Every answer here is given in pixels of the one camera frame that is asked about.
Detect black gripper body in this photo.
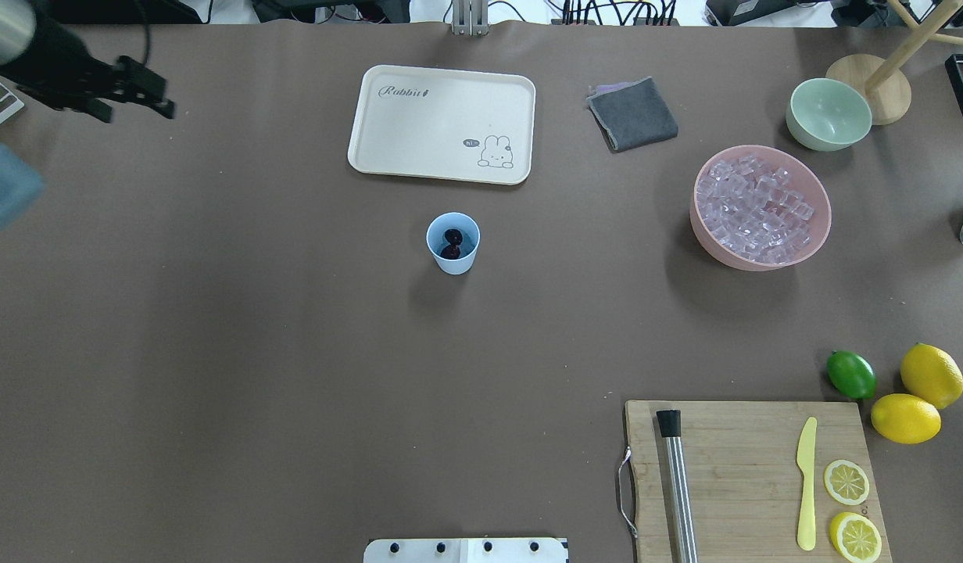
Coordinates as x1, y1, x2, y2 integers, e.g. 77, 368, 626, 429
0, 16, 114, 124

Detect dark cherries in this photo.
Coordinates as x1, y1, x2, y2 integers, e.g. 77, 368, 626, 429
439, 228, 464, 260

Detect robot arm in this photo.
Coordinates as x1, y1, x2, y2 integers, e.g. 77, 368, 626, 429
0, 1, 113, 231

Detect blue plastic cup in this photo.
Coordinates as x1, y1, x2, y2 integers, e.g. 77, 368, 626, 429
425, 213, 481, 275

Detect pink bowl of ice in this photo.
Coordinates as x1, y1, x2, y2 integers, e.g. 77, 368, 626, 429
689, 144, 832, 271

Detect wooden cup tree stand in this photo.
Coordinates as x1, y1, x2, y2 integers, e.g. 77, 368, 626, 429
825, 1, 963, 126

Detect cream rabbit tray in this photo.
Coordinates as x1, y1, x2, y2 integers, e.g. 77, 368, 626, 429
347, 65, 536, 185

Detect grey folded cloth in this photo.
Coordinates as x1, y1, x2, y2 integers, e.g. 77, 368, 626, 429
586, 76, 678, 152

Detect steel muddler black tip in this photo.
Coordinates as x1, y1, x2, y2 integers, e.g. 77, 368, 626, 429
656, 409, 700, 562

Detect mint green bowl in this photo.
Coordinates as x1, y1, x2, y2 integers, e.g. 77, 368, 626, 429
786, 77, 872, 151

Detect wooden cutting board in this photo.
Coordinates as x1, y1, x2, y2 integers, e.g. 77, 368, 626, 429
625, 400, 874, 562

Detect yellow plastic knife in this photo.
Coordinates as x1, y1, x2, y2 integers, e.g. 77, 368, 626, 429
796, 417, 818, 552

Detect green lime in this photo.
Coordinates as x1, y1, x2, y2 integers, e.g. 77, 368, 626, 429
827, 350, 878, 400

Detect lemon half slice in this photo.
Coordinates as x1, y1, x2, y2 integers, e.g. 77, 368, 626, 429
822, 459, 872, 506
829, 511, 884, 562

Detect yellow lemon front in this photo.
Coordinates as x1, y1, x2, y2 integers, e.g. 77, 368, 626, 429
870, 393, 942, 444

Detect yellow lemon near lime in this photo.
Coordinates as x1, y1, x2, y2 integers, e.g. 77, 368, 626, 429
900, 342, 963, 410

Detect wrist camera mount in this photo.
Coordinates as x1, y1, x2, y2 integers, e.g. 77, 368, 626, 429
106, 55, 177, 119

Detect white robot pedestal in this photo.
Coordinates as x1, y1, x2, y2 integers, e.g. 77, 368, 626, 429
363, 537, 570, 562

